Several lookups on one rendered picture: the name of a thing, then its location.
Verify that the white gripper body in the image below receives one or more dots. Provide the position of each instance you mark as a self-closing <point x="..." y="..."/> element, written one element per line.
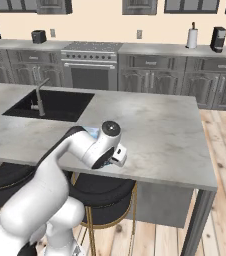
<point x="119" y="162"/>

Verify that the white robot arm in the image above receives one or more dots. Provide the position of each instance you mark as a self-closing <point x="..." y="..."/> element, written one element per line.
<point x="35" y="200"/>

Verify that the light blue yogurt container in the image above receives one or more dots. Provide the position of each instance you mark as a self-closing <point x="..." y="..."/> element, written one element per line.
<point x="92" y="131"/>

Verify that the black stool with gold legs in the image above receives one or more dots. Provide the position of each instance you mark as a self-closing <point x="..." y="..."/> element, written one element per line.
<point x="105" y="196"/>
<point x="5" y="181"/>

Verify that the grey island base panel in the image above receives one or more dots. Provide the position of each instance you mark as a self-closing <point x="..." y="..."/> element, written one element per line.
<point x="165" y="203"/>

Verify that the black sink basin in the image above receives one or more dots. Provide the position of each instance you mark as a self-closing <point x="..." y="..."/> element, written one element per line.
<point x="55" y="105"/>

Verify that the grey island leg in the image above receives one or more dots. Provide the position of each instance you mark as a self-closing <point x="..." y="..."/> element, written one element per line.
<point x="198" y="220"/>

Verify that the steel oven with hob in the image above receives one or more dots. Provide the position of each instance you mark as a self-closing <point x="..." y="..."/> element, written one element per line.
<point x="90" y="66"/>

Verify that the grey sink tap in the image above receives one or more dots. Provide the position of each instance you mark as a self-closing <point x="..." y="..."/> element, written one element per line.
<point x="39" y="100"/>

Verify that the grey base cupboard run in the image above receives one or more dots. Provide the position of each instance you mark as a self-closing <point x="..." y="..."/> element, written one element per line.
<point x="25" y="68"/>
<point x="185" y="81"/>

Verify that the white paper towel roll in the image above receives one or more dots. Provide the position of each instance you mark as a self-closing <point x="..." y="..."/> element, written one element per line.
<point x="192" y="38"/>

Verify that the black coffee machine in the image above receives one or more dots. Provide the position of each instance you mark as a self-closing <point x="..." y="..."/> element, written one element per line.
<point x="218" y="40"/>

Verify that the grey wall socket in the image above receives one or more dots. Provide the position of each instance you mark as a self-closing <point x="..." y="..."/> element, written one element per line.
<point x="52" y="33"/>
<point x="139" y="34"/>

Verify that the grey wall cupboard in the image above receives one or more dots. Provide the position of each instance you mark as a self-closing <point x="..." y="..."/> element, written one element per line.
<point x="191" y="6"/>
<point x="139" y="6"/>
<point x="35" y="6"/>

